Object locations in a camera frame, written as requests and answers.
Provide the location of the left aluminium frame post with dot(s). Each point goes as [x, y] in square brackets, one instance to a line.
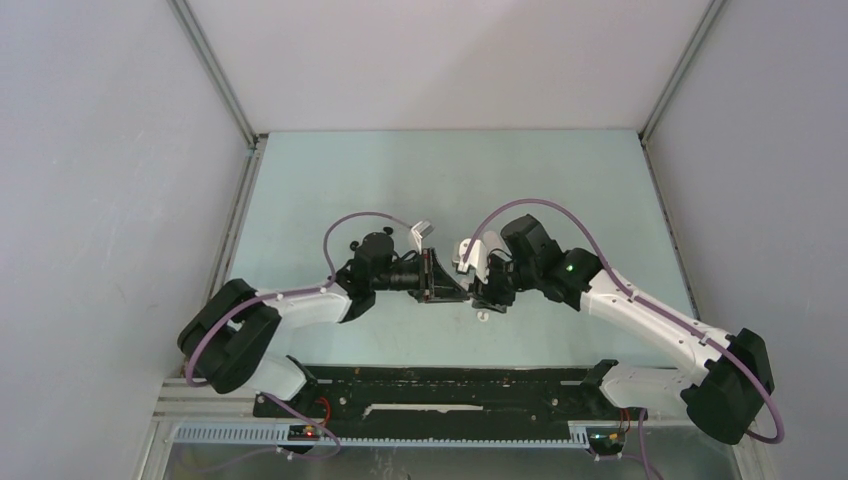
[200, 43]

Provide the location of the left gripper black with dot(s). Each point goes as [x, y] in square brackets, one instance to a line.
[436, 284]

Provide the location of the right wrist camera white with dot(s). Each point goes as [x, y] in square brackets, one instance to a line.
[471, 256]

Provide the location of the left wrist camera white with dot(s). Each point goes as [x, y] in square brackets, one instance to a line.
[418, 232]

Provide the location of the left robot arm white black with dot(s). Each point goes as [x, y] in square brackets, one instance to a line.
[241, 335]

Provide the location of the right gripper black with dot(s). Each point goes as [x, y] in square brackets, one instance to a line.
[487, 295]

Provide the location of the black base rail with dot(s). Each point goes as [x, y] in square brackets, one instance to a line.
[484, 405]

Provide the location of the right aluminium frame post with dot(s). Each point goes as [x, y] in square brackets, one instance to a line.
[692, 48]

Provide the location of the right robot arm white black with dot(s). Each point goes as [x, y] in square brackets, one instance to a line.
[720, 381]

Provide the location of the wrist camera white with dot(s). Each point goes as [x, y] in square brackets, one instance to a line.
[418, 232]
[471, 256]

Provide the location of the aluminium frame post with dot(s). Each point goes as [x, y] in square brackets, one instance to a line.
[200, 43]
[692, 48]

